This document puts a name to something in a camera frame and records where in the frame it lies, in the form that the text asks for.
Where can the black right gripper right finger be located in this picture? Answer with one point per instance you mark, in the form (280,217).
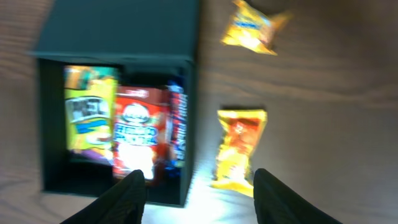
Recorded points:
(276,203)

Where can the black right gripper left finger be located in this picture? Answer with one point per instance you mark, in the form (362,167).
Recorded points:
(122,204)

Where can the red Hello Panda box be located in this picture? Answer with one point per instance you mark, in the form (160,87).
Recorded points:
(140,131)

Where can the dark blue chocolate bar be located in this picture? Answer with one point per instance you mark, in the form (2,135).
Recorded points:
(178,112)

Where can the green Pretz snack box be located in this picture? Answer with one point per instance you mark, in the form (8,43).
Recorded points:
(89,101)

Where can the yellow orange snack pouch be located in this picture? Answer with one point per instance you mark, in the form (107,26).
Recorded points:
(242,132)

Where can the small yellow snack packet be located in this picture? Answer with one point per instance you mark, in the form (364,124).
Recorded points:
(252,29)

